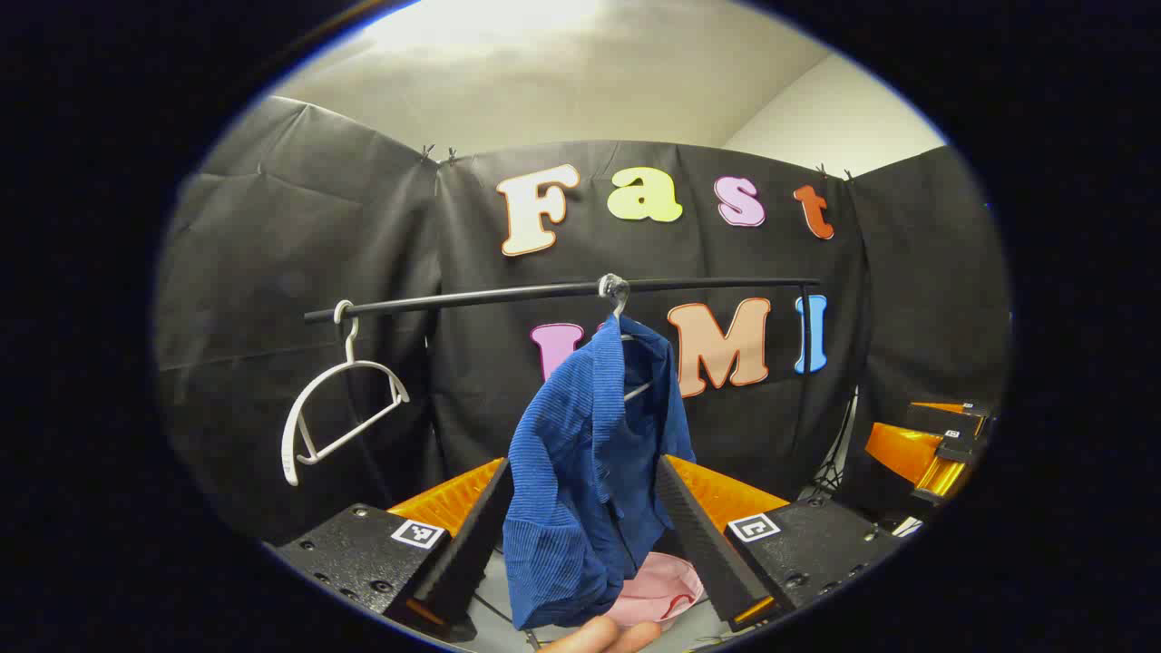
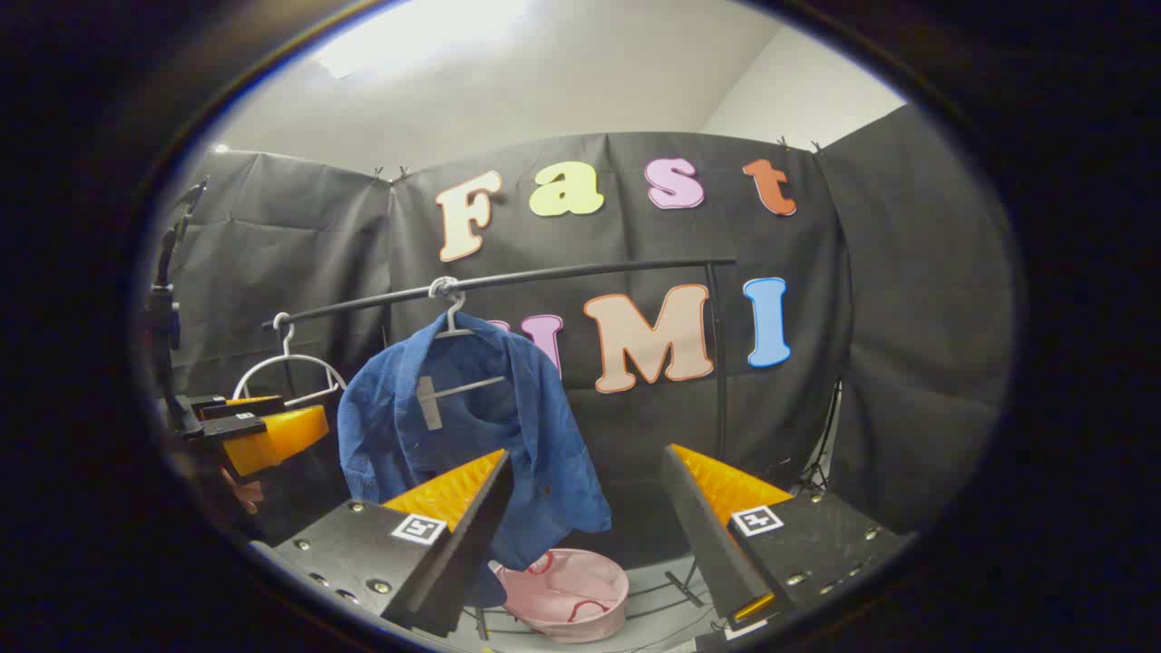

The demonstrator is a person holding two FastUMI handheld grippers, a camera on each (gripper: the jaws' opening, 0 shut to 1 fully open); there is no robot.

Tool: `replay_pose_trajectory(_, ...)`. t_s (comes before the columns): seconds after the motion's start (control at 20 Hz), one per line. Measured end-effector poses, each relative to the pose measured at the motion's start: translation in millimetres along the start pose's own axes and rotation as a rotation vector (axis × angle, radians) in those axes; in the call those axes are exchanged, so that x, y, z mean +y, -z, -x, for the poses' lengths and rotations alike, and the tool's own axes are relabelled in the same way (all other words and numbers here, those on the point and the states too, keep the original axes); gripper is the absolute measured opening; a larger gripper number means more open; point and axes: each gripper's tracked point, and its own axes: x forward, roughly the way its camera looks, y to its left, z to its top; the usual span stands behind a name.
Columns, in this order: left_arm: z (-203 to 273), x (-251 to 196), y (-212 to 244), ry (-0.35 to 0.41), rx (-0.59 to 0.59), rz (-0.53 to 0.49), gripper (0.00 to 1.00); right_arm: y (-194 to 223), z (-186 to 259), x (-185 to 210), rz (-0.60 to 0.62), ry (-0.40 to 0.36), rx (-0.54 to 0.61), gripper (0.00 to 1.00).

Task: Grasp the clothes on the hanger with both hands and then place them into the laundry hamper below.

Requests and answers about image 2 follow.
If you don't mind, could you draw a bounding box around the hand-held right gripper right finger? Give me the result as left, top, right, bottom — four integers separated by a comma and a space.
660, 443, 912, 631

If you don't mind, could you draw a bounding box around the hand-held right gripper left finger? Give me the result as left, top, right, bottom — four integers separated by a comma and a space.
272, 449, 513, 638

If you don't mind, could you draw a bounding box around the pink laundry hamper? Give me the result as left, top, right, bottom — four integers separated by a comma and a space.
493, 548, 630, 644

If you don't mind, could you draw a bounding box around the blue shirt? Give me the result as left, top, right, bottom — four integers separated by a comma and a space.
337, 311, 614, 609

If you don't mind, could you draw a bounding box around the white clothes hanger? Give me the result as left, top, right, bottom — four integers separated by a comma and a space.
232, 312, 349, 410
416, 276, 509, 433

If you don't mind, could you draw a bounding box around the black backdrop stand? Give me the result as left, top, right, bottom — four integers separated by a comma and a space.
796, 379, 846, 496

